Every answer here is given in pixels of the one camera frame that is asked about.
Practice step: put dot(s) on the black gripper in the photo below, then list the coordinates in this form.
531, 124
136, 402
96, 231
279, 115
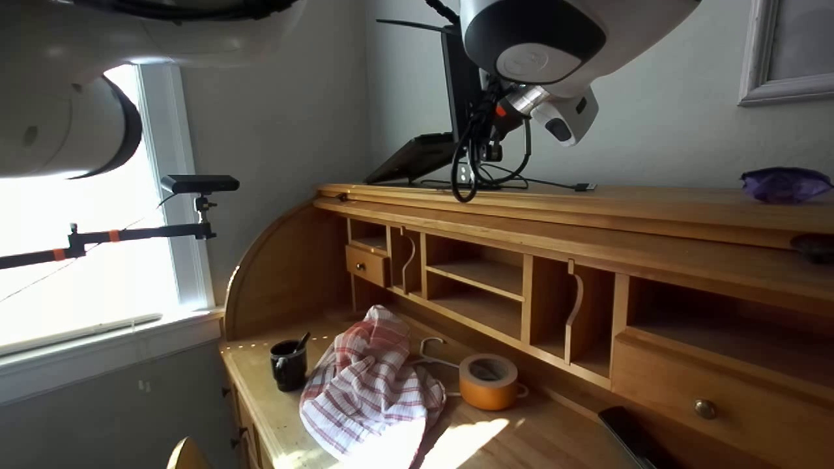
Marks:
471, 97

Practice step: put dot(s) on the black computer keyboard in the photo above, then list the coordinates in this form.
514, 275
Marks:
416, 158

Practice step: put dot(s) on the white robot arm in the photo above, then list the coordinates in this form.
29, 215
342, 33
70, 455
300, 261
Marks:
64, 115

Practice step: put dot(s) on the wooden roll-top desk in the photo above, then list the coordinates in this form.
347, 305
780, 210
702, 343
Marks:
677, 329

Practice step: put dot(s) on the white plastic hanger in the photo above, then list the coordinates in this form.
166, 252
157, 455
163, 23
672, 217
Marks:
428, 354

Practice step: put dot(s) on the orange tape roll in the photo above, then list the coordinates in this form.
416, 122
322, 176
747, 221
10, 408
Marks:
489, 381

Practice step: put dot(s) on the purple object on desk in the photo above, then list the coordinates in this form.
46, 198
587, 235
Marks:
786, 184

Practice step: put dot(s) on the red white checkered cloth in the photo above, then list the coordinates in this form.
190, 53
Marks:
367, 402

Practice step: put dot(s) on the black cup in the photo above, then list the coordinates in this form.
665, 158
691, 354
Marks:
287, 367

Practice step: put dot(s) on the wooden chair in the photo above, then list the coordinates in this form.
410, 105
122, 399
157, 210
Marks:
186, 455

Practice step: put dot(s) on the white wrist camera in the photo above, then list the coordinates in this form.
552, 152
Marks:
567, 118

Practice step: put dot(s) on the white picture frame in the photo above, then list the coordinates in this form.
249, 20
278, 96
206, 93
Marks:
789, 53

